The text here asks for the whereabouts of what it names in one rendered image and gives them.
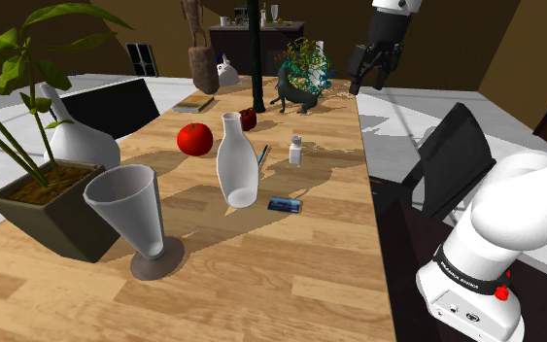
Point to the green plant in square pot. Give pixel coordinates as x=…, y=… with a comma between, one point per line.
x=60, y=213

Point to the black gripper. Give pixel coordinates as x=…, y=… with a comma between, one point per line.
x=387, y=29

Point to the grey cone vase on foot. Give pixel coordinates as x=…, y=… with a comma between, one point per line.
x=131, y=208

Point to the white teapot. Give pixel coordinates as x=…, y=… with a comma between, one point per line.
x=226, y=73

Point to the red tomato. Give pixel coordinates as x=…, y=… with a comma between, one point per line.
x=195, y=140

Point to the black chair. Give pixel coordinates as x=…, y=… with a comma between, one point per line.
x=453, y=161
x=112, y=106

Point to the white salt shaker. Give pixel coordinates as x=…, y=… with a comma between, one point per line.
x=295, y=152

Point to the brown wooden statue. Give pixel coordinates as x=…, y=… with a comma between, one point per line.
x=204, y=66

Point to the red bell pepper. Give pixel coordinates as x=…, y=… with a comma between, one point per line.
x=248, y=119

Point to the blue pen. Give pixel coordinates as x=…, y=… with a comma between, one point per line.
x=263, y=154

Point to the white bottle-shaped vase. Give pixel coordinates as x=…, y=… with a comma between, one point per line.
x=236, y=161

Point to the dark green pole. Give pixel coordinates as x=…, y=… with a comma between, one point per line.
x=255, y=57

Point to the blue flat card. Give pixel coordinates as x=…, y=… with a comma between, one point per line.
x=284, y=204

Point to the dark sideboard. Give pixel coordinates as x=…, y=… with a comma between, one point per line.
x=235, y=47

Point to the white round narrow-necked vase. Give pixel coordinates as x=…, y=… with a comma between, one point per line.
x=81, y=144

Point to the flat book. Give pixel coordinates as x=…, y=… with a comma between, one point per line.
x=193, y=104

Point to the black animal figure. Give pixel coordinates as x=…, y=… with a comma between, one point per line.
x=296, y=97

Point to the wooden table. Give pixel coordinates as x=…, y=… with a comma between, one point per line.
x=263, y=274

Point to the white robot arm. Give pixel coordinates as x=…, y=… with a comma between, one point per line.
x=514, y=208

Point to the dark grid window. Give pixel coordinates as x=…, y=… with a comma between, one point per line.
x=141, y=59

